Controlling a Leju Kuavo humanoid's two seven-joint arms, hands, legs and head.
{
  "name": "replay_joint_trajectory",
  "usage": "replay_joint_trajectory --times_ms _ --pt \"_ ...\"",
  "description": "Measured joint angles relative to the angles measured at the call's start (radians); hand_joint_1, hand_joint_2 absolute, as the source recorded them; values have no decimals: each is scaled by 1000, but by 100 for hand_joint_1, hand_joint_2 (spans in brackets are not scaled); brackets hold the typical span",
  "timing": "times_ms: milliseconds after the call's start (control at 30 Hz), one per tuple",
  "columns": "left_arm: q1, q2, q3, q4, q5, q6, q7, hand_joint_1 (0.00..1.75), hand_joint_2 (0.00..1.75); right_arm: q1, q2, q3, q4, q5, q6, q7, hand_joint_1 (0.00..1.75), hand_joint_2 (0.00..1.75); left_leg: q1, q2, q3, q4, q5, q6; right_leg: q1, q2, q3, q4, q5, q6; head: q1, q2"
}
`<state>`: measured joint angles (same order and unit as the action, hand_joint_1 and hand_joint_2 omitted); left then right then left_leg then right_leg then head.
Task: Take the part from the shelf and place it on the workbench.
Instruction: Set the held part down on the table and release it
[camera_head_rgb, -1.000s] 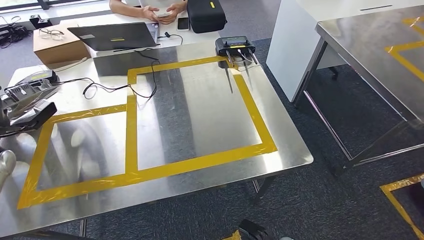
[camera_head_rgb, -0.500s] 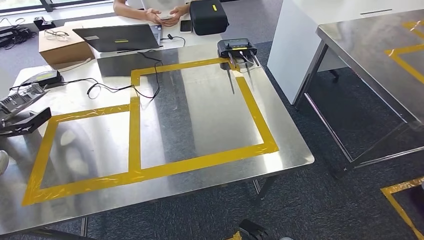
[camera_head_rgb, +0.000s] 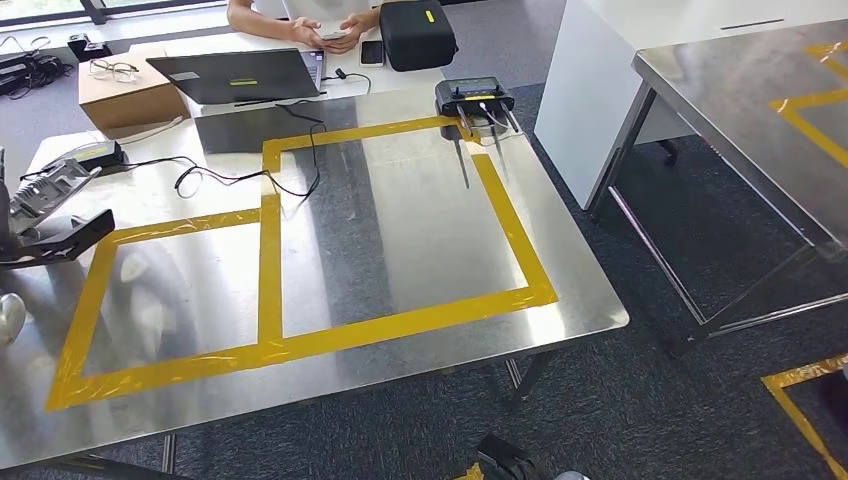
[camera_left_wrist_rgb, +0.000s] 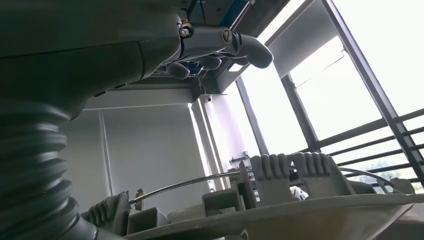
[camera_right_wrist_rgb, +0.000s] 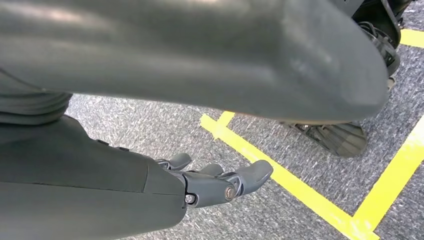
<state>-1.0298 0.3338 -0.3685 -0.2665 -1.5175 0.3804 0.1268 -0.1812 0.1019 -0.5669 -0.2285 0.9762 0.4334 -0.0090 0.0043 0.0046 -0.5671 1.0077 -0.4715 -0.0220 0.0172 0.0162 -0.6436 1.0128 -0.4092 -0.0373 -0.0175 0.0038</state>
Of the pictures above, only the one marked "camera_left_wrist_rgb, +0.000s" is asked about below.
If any grey roller blind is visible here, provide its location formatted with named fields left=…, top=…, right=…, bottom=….
left=264, top=0, right=346, bottom=79

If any dark outdoor railing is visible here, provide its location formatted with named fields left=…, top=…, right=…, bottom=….
left=314, top=108, right=424, bottom=186

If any dark window frame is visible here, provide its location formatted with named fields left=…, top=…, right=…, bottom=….
left=216, top=0, right=424, bottom=186

